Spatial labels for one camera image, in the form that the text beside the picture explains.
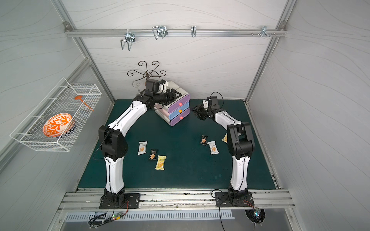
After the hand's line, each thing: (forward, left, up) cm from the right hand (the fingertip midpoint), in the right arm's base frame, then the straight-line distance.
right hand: (191, 109), depth 97 cm
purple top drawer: (+1, +6, +6) cm, 9 cm away
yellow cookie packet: (-15, -24, -12) cm, 30 cm away
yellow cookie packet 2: (-34, +18, -12) cm, 40 cm away
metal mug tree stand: (+13, +29, +18) cm, 37 cm away
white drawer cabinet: (+1, +22, -4) cm, 23 cm away
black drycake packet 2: (-28, +23, -12) cm, 38 cm away
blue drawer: (0, +9, -1) cm, 9 cm away
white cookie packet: (-21, -15, -13) cm, 29 cm away
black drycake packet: (-14, -9, -13) cm, 21 cm away
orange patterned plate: (-30, +59, +22) cm, 70 cm away
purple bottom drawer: (-1, +9, -8) cm, 12 cm away
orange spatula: (-10, +62, +19) cm, 66 cm away
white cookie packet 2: (-23, +31, -12) cm, 41 cm away
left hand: (-2, +7, +14) cm, 16 cm away
